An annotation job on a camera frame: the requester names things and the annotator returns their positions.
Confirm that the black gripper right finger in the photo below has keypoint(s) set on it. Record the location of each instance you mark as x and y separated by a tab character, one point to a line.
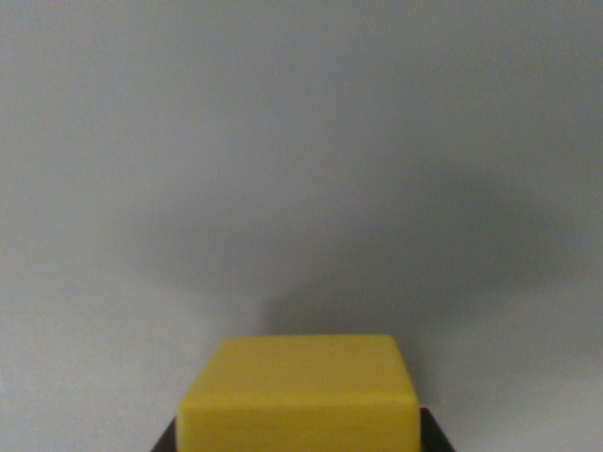
434	435

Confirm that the grey plastic bin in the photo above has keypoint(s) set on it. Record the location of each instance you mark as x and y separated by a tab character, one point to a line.
282	165

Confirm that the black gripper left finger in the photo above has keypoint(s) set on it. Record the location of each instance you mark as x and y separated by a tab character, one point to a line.
166	440

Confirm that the yellow cube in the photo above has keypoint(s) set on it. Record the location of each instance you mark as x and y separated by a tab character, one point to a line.
301	400

